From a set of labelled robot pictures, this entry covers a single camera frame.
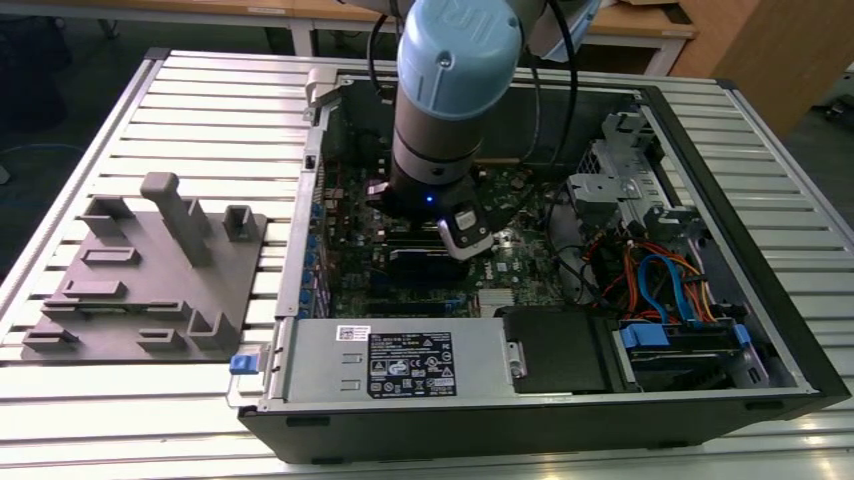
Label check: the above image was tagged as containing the silver power supply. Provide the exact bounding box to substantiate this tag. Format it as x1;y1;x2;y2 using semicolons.
265;316;517;403

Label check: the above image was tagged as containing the black expansion slot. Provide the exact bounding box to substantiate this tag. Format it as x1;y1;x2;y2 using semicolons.
365;299;450;317

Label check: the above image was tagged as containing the silver chipset heatsink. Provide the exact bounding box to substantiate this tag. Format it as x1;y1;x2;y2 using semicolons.
478;288;520;308

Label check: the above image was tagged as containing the metal drive cage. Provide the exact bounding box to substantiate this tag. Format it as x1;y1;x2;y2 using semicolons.
566;112;709;241

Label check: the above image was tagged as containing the black PC case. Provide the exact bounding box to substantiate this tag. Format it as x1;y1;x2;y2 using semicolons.
225;66;852;466

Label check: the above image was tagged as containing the blue floor cable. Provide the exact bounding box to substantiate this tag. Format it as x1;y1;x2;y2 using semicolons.
0;142;86;166

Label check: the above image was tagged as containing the black graphics card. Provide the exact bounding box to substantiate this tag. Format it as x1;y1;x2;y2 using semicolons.
383;244;477;290

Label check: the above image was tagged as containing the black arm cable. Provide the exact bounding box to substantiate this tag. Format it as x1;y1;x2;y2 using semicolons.
524;0;584;169

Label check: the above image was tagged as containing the orange wire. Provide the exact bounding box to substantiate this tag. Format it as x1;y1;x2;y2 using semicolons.
600;239;653;319
666;252;721;326

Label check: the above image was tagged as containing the blue wire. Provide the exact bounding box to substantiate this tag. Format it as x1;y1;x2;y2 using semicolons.
636;253;697;327

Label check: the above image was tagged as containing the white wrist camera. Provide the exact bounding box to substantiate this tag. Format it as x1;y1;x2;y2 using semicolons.
437;202;498;262

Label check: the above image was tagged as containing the wooden cabinet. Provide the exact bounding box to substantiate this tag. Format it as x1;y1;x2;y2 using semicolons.
670;0;854;144

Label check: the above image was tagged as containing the wooden desk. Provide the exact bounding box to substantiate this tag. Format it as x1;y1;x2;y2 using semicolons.
0;0;700;76

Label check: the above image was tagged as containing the dark wheeled base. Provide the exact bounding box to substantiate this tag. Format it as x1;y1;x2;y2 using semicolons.
810;69;854;121

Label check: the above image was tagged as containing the grey parts rack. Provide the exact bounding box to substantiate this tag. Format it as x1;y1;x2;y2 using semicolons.
19;171;270;362

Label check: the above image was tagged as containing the green motherboard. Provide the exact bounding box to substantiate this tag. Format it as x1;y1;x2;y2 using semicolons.
319;158;584;321

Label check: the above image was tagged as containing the hard disk in blue carrier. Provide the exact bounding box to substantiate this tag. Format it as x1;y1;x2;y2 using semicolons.
617;319;753;394

